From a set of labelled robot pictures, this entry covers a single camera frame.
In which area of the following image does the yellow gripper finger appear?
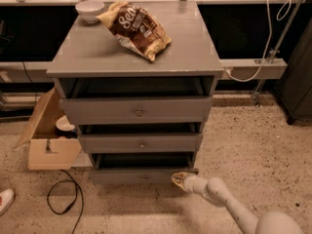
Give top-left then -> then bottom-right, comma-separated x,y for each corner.
173,178 -> 187,192
172,172 -> 196,181

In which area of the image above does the grey bottom drawer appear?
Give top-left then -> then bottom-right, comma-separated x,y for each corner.
91,152 -> 198,184

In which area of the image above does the grey drawer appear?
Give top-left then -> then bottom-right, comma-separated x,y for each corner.
91,152 -> 198,184
57,76 -> 214,125
78,123 -> 203,153

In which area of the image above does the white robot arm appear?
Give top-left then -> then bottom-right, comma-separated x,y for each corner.
172,172 -> 303,234

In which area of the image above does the grey middle drawer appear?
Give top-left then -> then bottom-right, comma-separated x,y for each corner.
78,123 -> 203,153

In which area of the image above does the grey drawer cabinet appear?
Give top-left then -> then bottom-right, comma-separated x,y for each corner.
48,2 -> 221,171

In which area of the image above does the grey top drawer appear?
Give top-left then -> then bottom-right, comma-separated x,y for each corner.
57,76 -> 214,125

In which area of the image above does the metal diagonal pole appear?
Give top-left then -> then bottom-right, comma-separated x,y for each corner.
252,0 -> 305,107

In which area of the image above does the white bowl in box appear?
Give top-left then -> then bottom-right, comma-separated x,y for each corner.
56,115 -> 75,132

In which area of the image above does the open cardboard box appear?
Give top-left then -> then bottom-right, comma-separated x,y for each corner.
17,88 -> 81,171

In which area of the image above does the dark grey side cabinet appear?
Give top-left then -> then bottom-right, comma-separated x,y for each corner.
278,19 -> 312,125

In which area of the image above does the brown yellow snack bag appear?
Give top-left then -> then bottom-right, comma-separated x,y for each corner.
97,1 -> 172,61

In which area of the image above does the white red shoe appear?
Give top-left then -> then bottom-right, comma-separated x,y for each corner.
0,188 -> 15,215

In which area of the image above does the white ceramic bowl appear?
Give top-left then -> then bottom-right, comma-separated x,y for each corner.
75,0 -> 104,23

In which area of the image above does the black floor cable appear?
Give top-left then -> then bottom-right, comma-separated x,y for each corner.
46,170 -> 85,234

